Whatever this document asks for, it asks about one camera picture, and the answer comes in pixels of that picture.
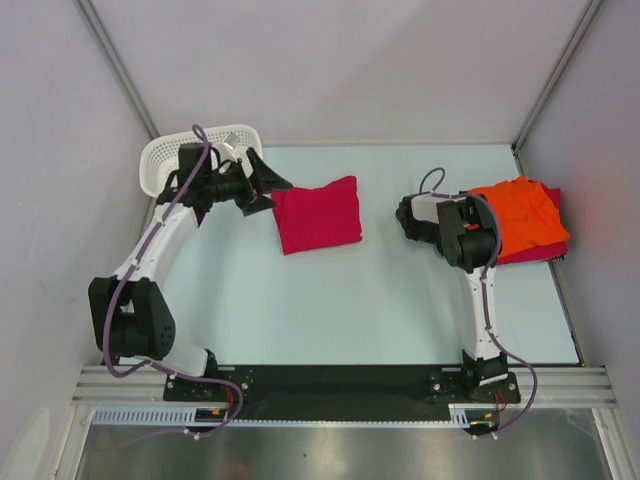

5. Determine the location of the aluminium corner post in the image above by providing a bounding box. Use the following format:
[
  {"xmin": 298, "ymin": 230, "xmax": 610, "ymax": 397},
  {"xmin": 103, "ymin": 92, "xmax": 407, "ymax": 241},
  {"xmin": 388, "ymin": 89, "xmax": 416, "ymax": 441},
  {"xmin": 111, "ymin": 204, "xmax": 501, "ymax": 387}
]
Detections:
[
  {"xmin": 72, "ymin": 0, "xmax": 159, "ymax": 140},
  {"xmin": 511, "ymin": 0, "xmax": 607, "ymax": 156}
]

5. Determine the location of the magenta t shirt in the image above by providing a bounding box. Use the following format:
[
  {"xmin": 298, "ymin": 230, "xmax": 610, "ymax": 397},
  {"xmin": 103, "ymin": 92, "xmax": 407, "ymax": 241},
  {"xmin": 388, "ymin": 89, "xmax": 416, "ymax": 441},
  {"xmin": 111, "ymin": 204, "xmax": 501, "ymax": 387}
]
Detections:
[
  {"xmin": 497, "ymin": 184, "xmax": 568, "ymax": 265},
  {"xmin": 271, "ymin": 176, "xmax": 362, "ymax": 255}
]

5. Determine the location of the magenta folded t shirt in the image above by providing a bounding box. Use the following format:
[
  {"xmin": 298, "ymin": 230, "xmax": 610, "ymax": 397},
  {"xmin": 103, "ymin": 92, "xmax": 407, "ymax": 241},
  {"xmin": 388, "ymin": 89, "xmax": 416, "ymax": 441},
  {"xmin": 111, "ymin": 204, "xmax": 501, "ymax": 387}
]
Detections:
[{"xmin": 497, "ymin": 184, "xmax": 568, "ymax": 265}]

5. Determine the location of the white slotted cable duct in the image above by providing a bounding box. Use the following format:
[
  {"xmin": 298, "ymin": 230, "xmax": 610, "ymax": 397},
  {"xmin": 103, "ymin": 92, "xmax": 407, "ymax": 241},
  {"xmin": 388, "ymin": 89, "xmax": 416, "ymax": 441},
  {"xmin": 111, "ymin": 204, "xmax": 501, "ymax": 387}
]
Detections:
[{"xmin": 93, "ymin": 406, "xmax": 470, "ymax": 428}]

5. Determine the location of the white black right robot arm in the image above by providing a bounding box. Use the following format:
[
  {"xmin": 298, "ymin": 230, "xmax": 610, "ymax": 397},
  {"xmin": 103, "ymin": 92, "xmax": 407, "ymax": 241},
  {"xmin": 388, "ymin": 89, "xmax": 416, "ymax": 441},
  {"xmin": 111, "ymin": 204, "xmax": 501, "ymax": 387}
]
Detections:
[{"xmin": 395, "ymin": 192, "xmax": 509, "ymax": 401}]

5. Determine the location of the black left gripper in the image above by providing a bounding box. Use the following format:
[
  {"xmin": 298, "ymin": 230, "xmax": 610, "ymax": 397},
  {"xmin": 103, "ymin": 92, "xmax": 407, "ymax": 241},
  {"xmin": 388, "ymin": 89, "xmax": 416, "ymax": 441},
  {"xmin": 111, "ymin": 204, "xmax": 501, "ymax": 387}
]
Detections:
[{"xmin": 203, "ymin": 149, "xmax": 292, "ymax": 216}]

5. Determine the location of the aluminium left corner post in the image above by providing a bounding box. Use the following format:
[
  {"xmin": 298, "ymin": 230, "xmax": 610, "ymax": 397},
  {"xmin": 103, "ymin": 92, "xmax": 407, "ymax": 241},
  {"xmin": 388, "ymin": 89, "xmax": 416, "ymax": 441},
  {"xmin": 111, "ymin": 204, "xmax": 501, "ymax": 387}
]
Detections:
[{"xmin": 72, "ymin": 0, "xmax": 159, "ymax": 140}]

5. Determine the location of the aluminium front frame rail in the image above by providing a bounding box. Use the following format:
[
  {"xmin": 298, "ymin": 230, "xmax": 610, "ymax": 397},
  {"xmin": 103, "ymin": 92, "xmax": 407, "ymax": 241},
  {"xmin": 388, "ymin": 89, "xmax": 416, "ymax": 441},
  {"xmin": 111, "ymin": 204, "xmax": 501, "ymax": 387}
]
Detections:
[{"xmin": 71, "ymin": 366, "xmax": 617, "ymax": 409}]

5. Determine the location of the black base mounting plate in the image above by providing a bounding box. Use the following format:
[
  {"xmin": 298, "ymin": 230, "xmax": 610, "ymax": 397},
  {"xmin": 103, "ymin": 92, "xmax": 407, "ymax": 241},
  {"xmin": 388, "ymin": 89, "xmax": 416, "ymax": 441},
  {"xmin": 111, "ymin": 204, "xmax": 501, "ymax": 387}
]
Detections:
[{"xmin": 163, "ymin": 363, "xmax": 521, "ymax": 424}]

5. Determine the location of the white perforated plastic basket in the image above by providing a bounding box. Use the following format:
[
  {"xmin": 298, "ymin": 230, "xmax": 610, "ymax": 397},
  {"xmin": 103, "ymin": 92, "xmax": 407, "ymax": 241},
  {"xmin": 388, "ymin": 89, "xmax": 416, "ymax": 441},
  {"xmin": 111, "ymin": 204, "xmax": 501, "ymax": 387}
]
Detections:
[{"xmin": 139, "ymin": 124, "xmax": 264, "ymax": 198}]

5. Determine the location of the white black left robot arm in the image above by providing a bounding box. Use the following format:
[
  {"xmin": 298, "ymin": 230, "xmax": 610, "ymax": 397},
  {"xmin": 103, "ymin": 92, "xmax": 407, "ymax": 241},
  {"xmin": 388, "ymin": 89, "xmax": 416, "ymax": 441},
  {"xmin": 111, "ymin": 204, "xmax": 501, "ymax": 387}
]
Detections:
[{"xmin": 88, "ymin": 141, "xmax": 293, "ymax": 400}]

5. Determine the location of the aluminium right corner post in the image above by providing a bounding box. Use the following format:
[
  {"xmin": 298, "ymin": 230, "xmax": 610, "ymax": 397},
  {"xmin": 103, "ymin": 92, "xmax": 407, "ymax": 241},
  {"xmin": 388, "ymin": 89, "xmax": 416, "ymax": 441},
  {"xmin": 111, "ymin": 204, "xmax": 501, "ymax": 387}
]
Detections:
[{"xmin": 511, "ymin": 0, "xmax": 607, "ymax": 156}]

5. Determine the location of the orange t shirt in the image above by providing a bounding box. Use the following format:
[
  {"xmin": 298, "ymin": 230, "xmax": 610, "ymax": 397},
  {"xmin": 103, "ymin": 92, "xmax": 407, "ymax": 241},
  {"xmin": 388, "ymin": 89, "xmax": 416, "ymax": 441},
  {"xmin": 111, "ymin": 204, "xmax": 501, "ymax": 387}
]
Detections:
[{"xmin": 471, "ymin": 176, "xmax": 570, "ymax": 257}]

